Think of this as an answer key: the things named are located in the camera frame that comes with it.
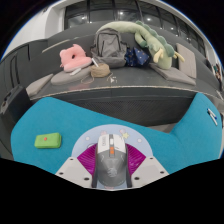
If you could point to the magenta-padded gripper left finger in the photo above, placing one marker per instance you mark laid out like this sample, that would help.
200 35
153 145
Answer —
71 170

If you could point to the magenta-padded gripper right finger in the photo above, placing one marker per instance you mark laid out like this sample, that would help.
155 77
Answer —
150 170

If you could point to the grey and white computer mouse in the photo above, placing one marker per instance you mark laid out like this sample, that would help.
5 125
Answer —
111 163

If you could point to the green eraser block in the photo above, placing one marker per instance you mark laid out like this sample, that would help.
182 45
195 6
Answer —
48 140

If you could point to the white marker with blue cap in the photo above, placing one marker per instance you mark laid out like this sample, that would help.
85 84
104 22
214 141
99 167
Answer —
214 114

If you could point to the black suitcase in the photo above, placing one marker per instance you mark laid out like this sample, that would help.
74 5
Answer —
15 103

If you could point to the grey flat seat cushion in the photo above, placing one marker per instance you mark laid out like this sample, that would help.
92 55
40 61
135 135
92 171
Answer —
65 78
175 75
38 86

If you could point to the tan woven hat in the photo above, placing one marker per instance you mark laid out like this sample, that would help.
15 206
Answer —
100 70

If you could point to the pink plush cushion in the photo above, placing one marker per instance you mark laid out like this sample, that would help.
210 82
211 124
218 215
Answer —
75 60

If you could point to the dark blue patterned bag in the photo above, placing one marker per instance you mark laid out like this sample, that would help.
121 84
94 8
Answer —
137 57

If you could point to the beige square seat cushion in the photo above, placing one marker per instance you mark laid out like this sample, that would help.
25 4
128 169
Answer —
187 60

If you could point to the grey backpack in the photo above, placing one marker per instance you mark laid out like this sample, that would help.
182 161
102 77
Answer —
109 48

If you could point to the green plush dragon toy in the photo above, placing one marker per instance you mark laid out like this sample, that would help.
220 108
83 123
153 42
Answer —
153 40

